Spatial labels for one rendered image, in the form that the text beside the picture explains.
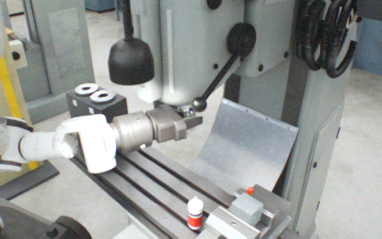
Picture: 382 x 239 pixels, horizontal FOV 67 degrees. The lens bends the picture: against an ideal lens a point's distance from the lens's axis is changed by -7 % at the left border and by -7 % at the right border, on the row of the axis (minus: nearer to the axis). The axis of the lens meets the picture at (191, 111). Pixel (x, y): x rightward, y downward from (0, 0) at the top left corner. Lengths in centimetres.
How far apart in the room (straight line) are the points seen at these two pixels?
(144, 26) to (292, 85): 57
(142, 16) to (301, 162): 79
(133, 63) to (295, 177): 87
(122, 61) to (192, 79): 20
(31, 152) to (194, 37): 47
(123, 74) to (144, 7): 16
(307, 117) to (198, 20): 59
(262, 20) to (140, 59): 34
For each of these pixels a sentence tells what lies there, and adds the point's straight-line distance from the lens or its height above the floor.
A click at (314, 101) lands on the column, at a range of 103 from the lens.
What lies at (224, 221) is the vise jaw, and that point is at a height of 105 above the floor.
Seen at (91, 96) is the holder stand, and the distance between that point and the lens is 116.
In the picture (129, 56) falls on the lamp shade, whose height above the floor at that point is 149.
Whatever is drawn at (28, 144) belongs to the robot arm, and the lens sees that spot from 81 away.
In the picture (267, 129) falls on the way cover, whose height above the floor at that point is 106.
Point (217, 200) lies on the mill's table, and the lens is 99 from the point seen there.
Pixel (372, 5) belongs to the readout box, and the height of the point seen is 154.
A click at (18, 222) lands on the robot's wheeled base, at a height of 57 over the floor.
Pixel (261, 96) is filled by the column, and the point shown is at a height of 116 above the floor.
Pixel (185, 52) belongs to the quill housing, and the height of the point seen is 145.
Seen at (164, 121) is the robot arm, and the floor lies 127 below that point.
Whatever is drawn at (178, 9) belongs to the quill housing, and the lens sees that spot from 57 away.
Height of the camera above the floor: 165
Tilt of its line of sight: 30 degrees down
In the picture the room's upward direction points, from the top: straight up
